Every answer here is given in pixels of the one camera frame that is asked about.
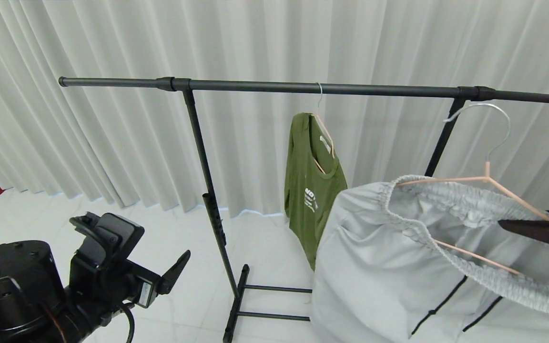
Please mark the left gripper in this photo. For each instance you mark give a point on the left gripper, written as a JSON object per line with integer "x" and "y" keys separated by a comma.
{"x": 127, "y": 290}

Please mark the pink clothes hanger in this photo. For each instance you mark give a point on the pink clothes hanger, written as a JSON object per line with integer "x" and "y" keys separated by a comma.
{"x": 517, "y": 198}
{"x": 328, "y": 138}

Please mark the green printed shirt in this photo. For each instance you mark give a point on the green printed shirt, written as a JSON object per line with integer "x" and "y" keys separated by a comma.
{"x": 310, "y": 209}

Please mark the pale grey shorts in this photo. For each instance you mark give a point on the pale grey shorts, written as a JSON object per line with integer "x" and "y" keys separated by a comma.
{"x": 374, "y": 262}

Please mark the black clothes rack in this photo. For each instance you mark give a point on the black clothes rack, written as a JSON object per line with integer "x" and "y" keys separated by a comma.
{"x": 303, "y": 88}

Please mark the white curtain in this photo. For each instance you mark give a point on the white curtain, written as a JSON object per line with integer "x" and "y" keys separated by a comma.
{"x": 112, "y": 143}

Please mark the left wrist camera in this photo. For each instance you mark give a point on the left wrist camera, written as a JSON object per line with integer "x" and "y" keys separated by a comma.
{"x": 112, "y": 238}

